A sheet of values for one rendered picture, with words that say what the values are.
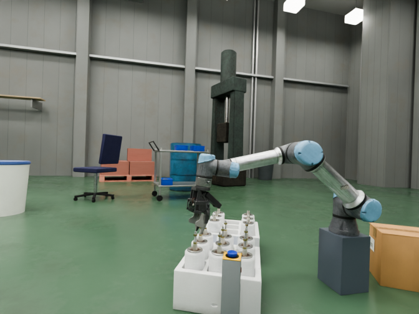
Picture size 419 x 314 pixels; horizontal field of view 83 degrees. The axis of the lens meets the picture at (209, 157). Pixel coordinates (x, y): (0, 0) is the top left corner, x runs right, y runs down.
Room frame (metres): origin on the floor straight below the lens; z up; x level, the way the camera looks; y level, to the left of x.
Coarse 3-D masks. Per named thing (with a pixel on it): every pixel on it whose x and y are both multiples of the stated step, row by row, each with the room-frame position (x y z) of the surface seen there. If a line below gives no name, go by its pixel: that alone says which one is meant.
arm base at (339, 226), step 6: (336, 216) 1.31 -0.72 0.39; (342, 216) 1.29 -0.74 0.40; (330, 222) 1.35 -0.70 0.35; (336, 222) 1.30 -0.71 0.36; (342, 222) 1.28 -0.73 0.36; (348, 222) 1.27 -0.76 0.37; (354, 222) 1.28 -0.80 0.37; (330, 228) 1.33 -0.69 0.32; (336, 228) 1.29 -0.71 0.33; (342, 228) 1.28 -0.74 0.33; (348, 228) 1.26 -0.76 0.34; (354, 228) 1.27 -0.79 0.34; (342, 234) 1.27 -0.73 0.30; (348, 234) 1.26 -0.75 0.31; (354, 234) 1.26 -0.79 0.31
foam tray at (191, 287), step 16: (256, 256) 1.25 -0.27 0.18; (176, 272) 1.07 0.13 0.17; (192, 272) 1.06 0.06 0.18; (208, 272) 1.06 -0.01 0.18; (256, 272) 1.07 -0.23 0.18; (176, 288) 1.07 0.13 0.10; (192, 288) 1.06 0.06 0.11; (208, 288) 1.04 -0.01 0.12; (256, 288) 1.00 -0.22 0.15; (176, 304) 1.07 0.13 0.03; (192, 304) 1.06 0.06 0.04; (208, 304) 1.04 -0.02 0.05; (240, 304) 1.02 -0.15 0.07; (256, 304) 1.00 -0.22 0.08
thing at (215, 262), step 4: (212, 256) 1.08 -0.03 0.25; (216, 256) 1.07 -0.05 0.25; (220, 256) 1.07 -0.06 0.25; (212, 260) 1.08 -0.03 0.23; (216, 260) 1.07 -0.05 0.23; (220, 260) 1.07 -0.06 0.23; (212, 264) 1.08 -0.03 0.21; (216, 264) 1.07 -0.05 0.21; (220, 264) 1.07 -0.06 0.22; (212, 268) 1.08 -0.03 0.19; (216, 268) 1.07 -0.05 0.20; (220, 268) 1.07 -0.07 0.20; (216, 272) 1.07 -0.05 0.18; (220, 272) 1.06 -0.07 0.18
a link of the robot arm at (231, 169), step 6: (222, 162) 1.09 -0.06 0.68; (228, 162) 1.10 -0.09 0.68; (216, 168) 1.07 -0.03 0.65; (222, 168) 1.07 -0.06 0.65; (228, 168) 1.08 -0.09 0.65; (234, 168) 1.08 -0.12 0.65; (216, 174) 1.09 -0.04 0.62; (222, 174) 1.09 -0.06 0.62; (228, 174) 1.09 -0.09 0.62; (234, 174) 1.09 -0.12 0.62
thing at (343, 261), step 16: (320, 240) 1.38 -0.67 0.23; (336, 240) 1.26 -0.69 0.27; (352, 240) 1.24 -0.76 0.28; (368, 240) 1.26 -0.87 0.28; (320, 256) 1.38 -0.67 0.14; (336, 256) 1.26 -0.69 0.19; (352, 256) 1.24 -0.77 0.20; (368, 256) 1.26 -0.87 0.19; (320, 272) 1.37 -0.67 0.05; (336, 272) 1.26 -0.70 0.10; (352, 272) 1.24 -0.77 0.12; (368, 272) 1.26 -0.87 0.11; (336, 288) 1.25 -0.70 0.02; (352, 288) 1.24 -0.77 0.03
